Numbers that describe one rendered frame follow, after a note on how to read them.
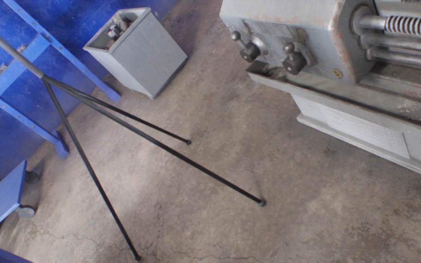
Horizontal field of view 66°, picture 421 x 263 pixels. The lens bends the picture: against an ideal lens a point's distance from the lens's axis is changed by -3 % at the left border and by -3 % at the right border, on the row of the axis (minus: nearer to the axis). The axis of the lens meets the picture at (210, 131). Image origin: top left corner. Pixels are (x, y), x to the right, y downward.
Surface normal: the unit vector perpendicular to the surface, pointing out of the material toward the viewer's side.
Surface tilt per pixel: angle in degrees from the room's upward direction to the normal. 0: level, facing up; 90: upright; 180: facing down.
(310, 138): 0
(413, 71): 0
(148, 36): 90
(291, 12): 32
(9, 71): 90
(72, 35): 90
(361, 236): 0
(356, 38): 90
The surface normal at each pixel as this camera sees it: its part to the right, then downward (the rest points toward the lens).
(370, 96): -0.55, -0.58
